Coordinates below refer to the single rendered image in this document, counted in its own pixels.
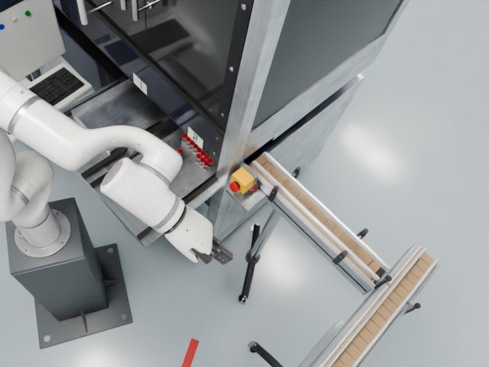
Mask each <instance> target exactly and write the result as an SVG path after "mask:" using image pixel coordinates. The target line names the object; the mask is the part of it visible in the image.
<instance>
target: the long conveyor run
mask: <svg viewBox="0 0 489 367"><path fill-rule="evenodd" d="M426 249H427V247H425V246H424V247H423V248H422V249H421V247H420V246H419V245H418V244H417V243H416V244H415V245H413V246H412V247H411V248H409V249H407V250H406V251H405V252H404V253H403V254H402V256H401V257H400V258H399V260H398V261H397V262H396V263H395V264H394V266H393V267H392V268H391V269H390V270H389V271H388V272H387V273H386V275H385V276H384V277H383V279H382V280H381V281H380V282H379V283H378V284H377V285H376V286H375V287H374V289H373V290H372V291H371V292H370V294H369V295H368V296H367V298H366V299H365V300H364V301H363V302H362V303H361V304H360V305H359V307H358V308H357V309H356V310H355V311H354V313H353V314H352V315H351V317H350V318H349V319H348V320H347V321H346V322H345V323H344V324H343V326H342V327H341V328H340V329H339V330H338V332H337V333H336V334H335V336H334V337H333V338H332V339H331V340H330V341H329V342H328V343H327V345H326V346H325V347H324V348H323V350H322V351H321V352H320V353H319V354H318V356H316V357H315V359H314V360H313V361H312V362H311V364H310V365H309V366H308V367H363V366H364V365H365V364H366V362H368V360H369V359H370V357H371V356H372V355H373V353H374V352H375V351H376V350H377V349H378V347H379V346H380V345H381V343H382V342H383V340H384V339H385V338H386V337H387V336H388V334H389V333H390V331H391V330H392V329H393V327H395V325H396V324H397V322H398V321H399V320H400V318H401V317H402V316H403V315H404V314H407V313H409V312H411V311H413V310H415V309H419V308H421V305H420V304H419V303H415V304H414V305H412V303H413V302H414V301H415V299H416V298H417V296H418V295H419V294H420V292H422V290H423V289H424V287H425V286H426V285H427V283H428V282H429V281H430V280H431V279H432V277H433V276H434V274H435V273H436V272H437V270H438V269H439V268H440V267H441V265H440V264H439V263H438V261H439V260H440V259H439V258H437V259H435V260H434V259H433V258H432V257H431V256H430V255H428V254H427V253H426V252H425V250H426Z"/></svg>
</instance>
